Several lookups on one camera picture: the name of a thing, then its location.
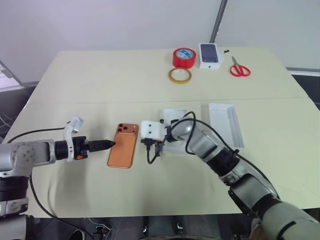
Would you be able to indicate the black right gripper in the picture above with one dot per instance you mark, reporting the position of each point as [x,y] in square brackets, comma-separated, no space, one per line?
[150,142]

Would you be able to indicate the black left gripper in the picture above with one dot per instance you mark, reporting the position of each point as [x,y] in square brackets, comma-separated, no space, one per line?
[80,147]

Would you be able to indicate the orange smartphone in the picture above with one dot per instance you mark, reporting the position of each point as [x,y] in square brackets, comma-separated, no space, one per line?
[123,147]

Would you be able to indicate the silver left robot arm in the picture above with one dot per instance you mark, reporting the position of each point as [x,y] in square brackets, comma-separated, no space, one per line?
[27,155]

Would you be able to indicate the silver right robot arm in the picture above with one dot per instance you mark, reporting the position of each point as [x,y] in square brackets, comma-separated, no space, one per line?
[207,147]

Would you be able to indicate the white phone box base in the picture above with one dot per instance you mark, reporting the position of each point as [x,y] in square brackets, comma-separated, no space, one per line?
[175,115]

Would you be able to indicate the white phone box lid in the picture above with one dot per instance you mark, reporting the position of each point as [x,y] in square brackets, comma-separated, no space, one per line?
[226,125]

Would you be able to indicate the white box with phone print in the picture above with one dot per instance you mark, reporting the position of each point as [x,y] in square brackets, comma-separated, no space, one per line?
[210,55]

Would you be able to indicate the yellow tape roll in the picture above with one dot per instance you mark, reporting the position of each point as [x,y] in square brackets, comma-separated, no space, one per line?
[170,76]

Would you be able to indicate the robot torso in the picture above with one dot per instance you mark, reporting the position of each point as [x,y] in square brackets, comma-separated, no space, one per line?
[12,190]

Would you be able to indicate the red tape roll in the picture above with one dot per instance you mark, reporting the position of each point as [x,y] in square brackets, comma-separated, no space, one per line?
[183,60]

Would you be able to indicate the grey metal pole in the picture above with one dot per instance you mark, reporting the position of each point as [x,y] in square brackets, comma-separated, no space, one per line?
[218,20]

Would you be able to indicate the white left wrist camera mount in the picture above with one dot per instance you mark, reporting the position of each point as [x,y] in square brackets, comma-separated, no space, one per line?
[76,123]

